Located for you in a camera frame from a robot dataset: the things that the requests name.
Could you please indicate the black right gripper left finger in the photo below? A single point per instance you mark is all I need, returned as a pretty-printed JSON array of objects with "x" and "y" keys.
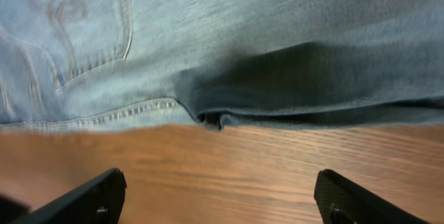
[{"x": 98, "y": 201}]

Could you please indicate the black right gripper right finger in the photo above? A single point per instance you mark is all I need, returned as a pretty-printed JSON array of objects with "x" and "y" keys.
[{"x": 341, "y": 201}]

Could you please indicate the blue denim jeans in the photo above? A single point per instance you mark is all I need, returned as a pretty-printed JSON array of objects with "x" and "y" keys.
[{"x": 70, "y": 65}]

